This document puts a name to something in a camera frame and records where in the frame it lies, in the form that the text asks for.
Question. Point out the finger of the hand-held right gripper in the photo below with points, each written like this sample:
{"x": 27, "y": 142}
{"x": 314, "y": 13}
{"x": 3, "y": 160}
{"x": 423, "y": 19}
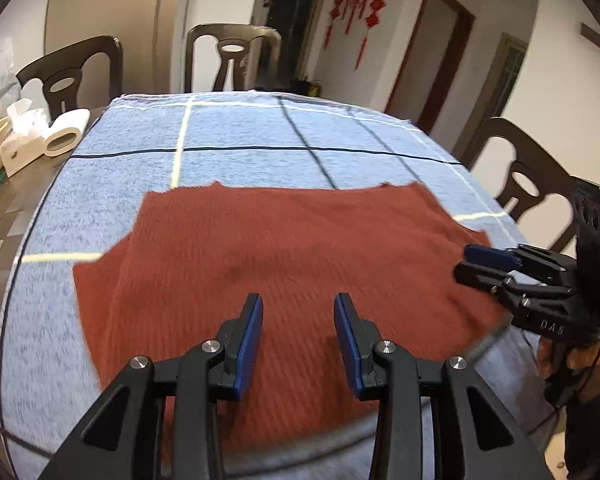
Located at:
{"x": 480, "y": 276}
{"x": 490, "y": 256}

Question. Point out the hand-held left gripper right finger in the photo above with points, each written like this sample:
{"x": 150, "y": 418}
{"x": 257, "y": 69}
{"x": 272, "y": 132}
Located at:
{"x": 342, "y": 330}

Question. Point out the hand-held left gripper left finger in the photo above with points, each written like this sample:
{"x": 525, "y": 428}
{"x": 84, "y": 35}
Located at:
{"x": 250, "y": 340}

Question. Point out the rust red knit sweater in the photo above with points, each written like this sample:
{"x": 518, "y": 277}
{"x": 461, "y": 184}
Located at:
{"x": 280, "y": 240}

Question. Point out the person's right forearm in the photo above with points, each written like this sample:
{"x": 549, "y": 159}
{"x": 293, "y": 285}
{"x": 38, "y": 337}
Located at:
{"x": 595, "y": 440}

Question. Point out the person's right hand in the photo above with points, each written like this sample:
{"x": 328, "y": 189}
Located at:
{"x": 595, "y": 365}

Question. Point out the dark wooden chair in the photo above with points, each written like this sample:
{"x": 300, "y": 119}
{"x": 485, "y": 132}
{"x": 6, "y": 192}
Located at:
{"x": 200, "y": 50}
{"x": 100, "y": 55}
{"x": 500, "y": 140}

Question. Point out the glazed brown door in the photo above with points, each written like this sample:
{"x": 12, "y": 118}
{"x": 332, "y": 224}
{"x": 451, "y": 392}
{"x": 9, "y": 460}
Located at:
{"x": 505, "y": 75}

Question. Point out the blue checked blanket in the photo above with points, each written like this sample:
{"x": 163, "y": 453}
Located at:
{"x": 230, "y": 130}

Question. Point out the white toilet paper roll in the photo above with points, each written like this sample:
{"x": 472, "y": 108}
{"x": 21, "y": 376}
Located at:
{"x": 75, "y": 120}

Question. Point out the white tissue box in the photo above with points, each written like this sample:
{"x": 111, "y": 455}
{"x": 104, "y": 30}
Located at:
{"x": 22, "y": 152}

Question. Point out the dark open doorway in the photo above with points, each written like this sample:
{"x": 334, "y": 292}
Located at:
{"x": 295, "y": 25}

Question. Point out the brown door frame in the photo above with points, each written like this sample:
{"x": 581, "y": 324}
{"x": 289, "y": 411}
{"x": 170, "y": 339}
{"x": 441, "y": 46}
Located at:
{"x": 460, "y": 35}

